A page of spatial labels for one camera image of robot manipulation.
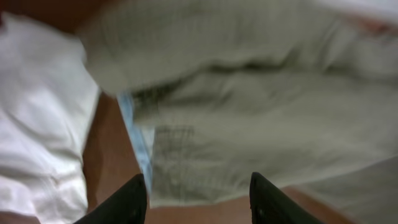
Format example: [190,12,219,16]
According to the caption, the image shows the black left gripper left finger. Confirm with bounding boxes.
[74,174,147,224]

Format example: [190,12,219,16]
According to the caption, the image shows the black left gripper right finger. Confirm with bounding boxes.
[249,172,322,224]

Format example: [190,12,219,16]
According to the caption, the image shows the khaki beige shorts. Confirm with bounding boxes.
[78,0,397,223]

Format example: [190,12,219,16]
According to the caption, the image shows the white crumpled cloth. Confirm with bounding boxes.
[1,14,100,223]

